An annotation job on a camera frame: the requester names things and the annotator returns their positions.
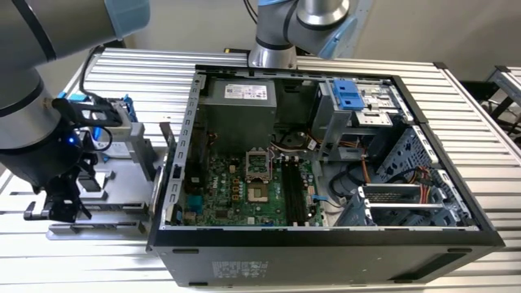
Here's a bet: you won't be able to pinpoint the round black cooler fan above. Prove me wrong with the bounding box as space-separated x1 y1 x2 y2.
273 129 310 150

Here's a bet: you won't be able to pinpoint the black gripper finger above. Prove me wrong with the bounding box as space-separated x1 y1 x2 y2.
74 149 106 194
22 173 93 224

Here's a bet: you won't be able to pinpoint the black RAM slot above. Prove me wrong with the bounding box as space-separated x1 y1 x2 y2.
295 157 314 226
285 157 301 226
279 157 294 226
289 157 307 226

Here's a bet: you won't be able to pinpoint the silver disk bay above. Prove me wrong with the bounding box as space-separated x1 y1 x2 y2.
337 183 461 226

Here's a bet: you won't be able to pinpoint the hard disk in blue carrier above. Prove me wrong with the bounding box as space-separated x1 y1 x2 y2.
58 90 134 161

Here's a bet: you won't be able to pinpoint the metal socket cover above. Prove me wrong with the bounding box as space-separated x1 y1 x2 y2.
245 148 273 184

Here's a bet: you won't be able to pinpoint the CPU socket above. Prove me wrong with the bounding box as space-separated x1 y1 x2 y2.
246 181 271 204

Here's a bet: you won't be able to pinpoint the blue plastic drive latch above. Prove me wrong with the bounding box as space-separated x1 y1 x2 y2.
331 79 363 111

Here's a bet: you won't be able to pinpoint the black open PC case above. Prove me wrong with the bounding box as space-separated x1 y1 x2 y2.
145 63 505 288

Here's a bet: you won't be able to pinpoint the orange data wire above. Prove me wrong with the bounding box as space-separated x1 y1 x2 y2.
359 154 371 186

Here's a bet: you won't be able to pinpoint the red orange yellow wires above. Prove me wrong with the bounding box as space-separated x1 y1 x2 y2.
409 166 433 204

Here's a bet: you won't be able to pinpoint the grey parts rack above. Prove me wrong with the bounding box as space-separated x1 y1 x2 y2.
45 121 171 242

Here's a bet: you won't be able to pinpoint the green motherboard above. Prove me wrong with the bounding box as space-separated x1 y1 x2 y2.
178 146 326 227

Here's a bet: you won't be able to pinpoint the grey power supply unit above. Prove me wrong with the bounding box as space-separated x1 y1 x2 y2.
197 78 278 153

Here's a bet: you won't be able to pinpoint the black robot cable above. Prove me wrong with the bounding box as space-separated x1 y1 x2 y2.
78 45 122 129

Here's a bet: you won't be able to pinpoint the neighbouring slatted metal table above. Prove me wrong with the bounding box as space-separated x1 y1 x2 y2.
486 65 521 106

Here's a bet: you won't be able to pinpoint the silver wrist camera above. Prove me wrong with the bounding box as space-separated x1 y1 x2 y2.
105 99 133 144

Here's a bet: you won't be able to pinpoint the silver drive bay cage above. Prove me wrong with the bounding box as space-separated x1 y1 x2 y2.
313 78 411 159

